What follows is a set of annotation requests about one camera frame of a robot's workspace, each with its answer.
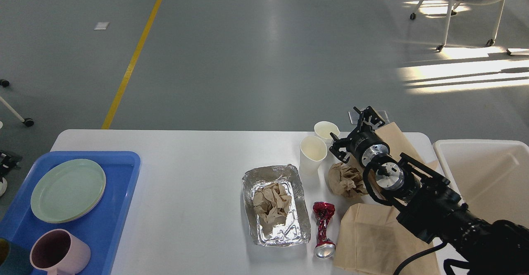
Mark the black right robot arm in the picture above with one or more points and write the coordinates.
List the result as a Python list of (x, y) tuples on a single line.
[(428, 207)]

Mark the rear brown paper bag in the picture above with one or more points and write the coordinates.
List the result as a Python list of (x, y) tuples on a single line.
[(415, 144)]

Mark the aluminium foil tray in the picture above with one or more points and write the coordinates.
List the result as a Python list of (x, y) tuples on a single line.
[(297, 229)]

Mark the light green plate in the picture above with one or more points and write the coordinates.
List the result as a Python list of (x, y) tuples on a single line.
[(68, 191)]

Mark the pink mug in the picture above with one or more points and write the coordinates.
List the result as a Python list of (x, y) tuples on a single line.
[(58, 252)]

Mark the metal floor socket plate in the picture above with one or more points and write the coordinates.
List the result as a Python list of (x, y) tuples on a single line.
[(354, 116)]

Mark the front white paper cup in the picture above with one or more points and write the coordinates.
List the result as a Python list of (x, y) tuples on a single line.
[(313, 151)]

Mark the white plastic bin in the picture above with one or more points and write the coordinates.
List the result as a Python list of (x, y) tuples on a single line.
[(492, 176)]

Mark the yellow plate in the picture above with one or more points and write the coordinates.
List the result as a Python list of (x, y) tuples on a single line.
[(81, 215)]

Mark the crumpled brown paper ball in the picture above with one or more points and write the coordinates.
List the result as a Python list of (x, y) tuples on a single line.
[(346, 181)]

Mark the white paper cup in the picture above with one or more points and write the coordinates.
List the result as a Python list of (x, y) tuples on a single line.
[(313, 151), (323, 130)]

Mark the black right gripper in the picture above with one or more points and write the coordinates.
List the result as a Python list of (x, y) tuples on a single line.
[(363, 144)]

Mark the teal cup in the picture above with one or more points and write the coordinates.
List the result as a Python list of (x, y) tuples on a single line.
[(14, 259)]

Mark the rear white paper cup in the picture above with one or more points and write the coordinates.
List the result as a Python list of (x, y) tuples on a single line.
[(323, 130)]

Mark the white chair leg with caster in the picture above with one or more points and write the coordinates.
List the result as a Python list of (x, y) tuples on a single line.
[(28, 122)]

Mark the front brown paper bag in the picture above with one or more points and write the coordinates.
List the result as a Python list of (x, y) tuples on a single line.
[(372, 242)]

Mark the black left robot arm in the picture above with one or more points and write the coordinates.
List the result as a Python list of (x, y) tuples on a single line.
[(8, 162)]

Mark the brown paper bag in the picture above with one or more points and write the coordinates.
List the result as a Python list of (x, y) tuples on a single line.
[(372, 242), (415, 144)]

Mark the crushed red can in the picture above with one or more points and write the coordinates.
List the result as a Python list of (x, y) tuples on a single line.
[(325, 247)]

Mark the crumpled brown paper in tray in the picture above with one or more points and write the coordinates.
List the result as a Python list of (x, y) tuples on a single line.
[(272, 203)]

